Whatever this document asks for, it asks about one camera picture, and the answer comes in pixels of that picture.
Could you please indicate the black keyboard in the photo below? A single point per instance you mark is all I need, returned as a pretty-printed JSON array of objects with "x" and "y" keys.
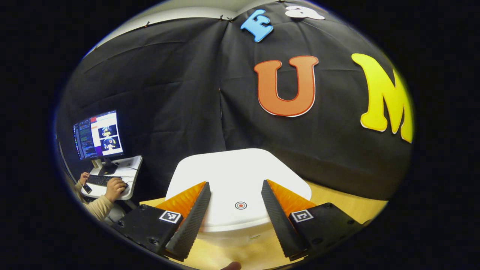
[{"x": 98, "y": 180}]

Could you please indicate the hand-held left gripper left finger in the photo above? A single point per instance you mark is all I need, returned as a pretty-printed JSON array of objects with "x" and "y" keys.
[{"x": 191, "y": 225}]

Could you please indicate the computer monitor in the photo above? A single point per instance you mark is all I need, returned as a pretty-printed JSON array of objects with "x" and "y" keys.
[{"x": 99, "y": 133}]

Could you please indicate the black phone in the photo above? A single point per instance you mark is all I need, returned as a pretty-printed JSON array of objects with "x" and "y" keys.
[{"x": 87, "y": 188}]

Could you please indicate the black backdrop cloth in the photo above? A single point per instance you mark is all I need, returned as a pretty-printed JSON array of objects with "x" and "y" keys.
[{"x": 168, "y": 93}]

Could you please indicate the white side table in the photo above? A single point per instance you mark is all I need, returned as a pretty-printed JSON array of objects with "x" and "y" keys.
[{"x": 131, "y": 165}]

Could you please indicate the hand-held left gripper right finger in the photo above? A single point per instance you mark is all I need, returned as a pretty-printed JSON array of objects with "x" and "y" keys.
[{"x": 281, "y": 225}]

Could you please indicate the white garbage bin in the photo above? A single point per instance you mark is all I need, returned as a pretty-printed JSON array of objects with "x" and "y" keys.
[{"x": 236, "y": 172}]

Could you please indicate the wooden desktop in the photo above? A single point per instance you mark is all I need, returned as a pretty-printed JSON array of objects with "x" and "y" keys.
[{"x": 337, "y": 206}]

